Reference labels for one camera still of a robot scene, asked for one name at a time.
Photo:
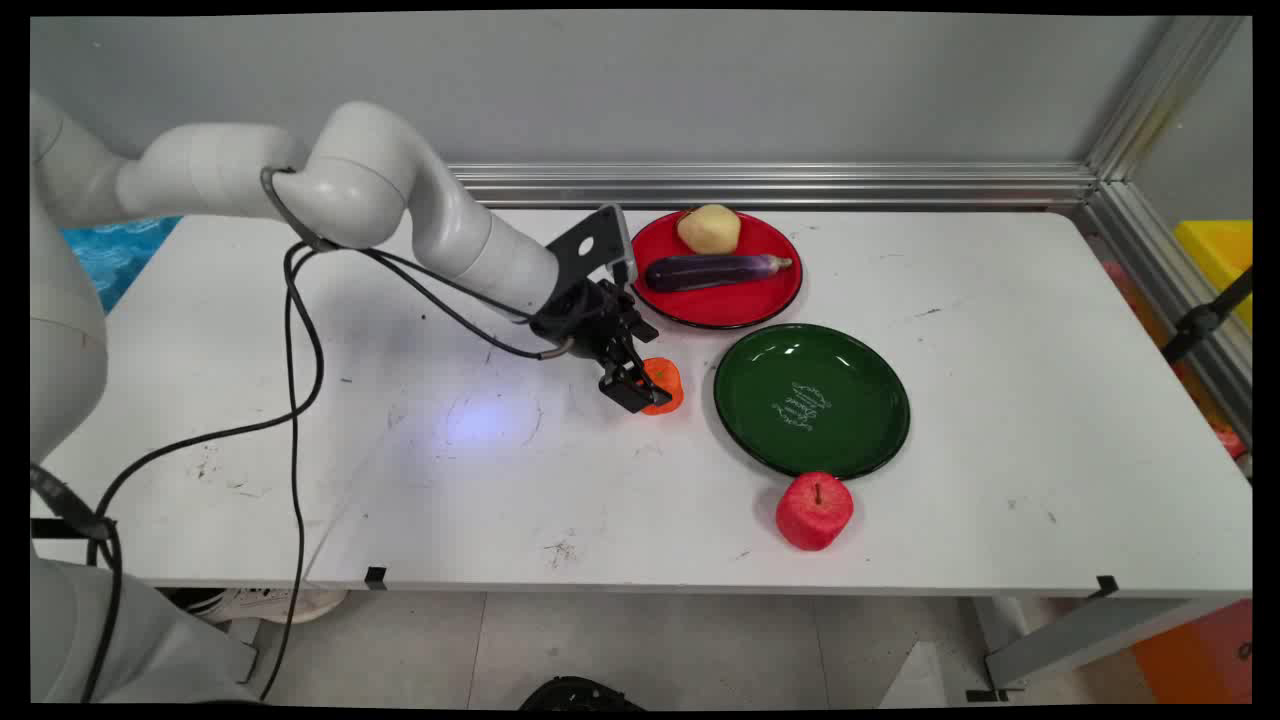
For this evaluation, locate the long aluminium rail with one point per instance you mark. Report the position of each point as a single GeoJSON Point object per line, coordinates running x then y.
{"type": "Point", "coordinates": [780, 186]}

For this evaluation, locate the aluminium upright post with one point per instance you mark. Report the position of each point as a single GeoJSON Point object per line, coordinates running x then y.
{"type": "Point", "coordinates": [1160, 95]}

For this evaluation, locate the yellow toy potato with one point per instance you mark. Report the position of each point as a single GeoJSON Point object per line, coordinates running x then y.
{"type": "Point", "coordinates": [709, 229]}

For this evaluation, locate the yellow box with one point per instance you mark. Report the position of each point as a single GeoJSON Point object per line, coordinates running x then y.
{"type": "Point", "coordinates": [1215, 255]}

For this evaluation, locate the black stand clamp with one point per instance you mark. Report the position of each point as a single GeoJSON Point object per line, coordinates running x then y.
{"type": "Point", "coordinates": [1195, 325]}

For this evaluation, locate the short aluminium rail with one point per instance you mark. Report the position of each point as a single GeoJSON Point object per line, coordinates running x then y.
{"type": "Point", "coordinates": [1165, 270]}

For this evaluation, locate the blue patterned mat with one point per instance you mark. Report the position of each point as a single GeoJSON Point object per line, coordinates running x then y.
{"type": "Point", "coordinates": [115, 255]}

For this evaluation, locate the black tape marker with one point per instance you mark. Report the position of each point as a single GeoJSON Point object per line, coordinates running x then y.
{"type": "Point", "coordinates": [1106, 586]}
{"type": "Point", "coordinates": [375, 577]}

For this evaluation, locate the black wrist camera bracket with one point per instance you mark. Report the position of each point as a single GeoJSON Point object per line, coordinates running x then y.
{"type": "Point", "coordinates": [590, 243]}

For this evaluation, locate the red plate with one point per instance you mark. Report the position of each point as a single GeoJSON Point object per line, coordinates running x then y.
{"type": "Point", "coordinates": [725, 303]}

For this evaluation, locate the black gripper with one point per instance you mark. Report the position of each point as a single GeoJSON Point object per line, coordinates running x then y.
{"type": "Point", "coordinates": [592, 318]}

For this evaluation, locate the purple toy eggplant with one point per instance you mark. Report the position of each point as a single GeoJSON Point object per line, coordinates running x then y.
{"type": "Point", "coordinates": [710, 271]}

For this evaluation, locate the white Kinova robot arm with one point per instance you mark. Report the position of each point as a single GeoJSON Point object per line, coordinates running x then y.
{"type": "Point", "coordinates": [370, 170]}

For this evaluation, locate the green plate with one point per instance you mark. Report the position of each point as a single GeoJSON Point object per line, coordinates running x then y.
{"type": "Point", "coordinates": [810, 400]}

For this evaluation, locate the orange toy fruit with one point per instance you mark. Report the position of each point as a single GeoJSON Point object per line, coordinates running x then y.
{"type": "Point", "coordinates": [668, 382]}

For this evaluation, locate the black round floor object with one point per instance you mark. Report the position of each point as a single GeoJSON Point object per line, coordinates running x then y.
{"type": "Point", "coordinates": [580, 695]}

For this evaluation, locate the red toy apple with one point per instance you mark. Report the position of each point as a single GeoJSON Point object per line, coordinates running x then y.
{"type": "Point", "coordinates": [814, 512]}

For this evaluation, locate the grey table leg frame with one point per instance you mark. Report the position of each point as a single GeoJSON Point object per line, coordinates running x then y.
{"type": "Point", "coordinates": [1090, 635]}

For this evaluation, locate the orange box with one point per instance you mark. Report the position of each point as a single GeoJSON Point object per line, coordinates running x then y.
{"type": "Point", "coordinates": [1195, 655]}

